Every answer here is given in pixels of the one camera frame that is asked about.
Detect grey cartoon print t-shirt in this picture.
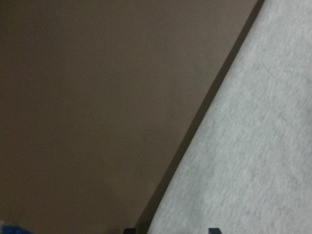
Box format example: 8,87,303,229
148,0,312,234

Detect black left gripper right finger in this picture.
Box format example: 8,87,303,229
208,228,221,234

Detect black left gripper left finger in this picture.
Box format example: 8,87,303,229
123,228,136,234

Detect blue tape grid lines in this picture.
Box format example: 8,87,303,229
0,225,32,234

